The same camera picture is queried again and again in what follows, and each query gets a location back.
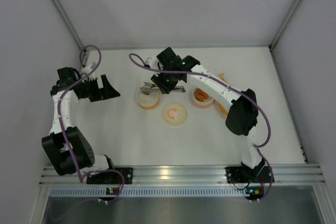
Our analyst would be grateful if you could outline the metal tongs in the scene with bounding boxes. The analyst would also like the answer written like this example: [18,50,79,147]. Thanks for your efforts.
[140,82,186,95]

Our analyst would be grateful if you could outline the cream lid pink handle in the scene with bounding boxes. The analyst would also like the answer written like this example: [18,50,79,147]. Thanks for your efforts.
[162,103,186,126]

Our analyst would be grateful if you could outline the orange fried food piece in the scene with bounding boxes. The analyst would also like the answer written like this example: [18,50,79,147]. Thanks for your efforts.
[195,89,209,100]
[195,92,205,102]

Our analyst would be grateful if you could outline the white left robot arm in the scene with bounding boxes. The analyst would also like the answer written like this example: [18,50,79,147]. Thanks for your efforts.
[41,67,120,176]

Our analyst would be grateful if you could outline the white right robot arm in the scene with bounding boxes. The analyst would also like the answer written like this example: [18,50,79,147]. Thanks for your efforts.
[144,47,265,182]

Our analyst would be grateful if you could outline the yellow lunch bowl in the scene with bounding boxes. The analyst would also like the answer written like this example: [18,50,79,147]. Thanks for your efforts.
[135,90,160,110]

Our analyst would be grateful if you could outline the pink lunch bowl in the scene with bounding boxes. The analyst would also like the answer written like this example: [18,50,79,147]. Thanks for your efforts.
[191,88,214,108]

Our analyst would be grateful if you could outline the woven boat-shaped basket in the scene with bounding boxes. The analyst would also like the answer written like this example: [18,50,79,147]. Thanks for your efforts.
[214,73,231,116]

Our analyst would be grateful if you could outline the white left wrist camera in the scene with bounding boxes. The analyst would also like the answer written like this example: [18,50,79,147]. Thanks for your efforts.
[79,61,97,78]

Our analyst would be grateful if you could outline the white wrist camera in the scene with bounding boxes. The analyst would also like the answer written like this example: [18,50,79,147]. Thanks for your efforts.
[79,61,97,78]
[145,56,159,69]

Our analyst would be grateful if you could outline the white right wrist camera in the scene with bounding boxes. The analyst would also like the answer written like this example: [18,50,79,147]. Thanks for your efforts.
[145,56,159,69]

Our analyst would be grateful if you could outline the left aluminium frame post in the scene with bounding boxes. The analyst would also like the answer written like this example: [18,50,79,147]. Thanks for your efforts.
[35,0,88,53]

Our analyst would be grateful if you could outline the aluminium frame post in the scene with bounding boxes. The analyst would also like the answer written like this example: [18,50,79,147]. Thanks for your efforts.
[268,0,303,51]
[35,0,88,53]

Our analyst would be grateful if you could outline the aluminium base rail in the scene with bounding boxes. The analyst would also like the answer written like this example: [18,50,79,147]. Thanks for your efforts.
[39,165,323,199]

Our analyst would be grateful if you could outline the right aluminium frame post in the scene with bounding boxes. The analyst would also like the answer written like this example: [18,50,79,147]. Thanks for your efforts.
[268,0,303,51]

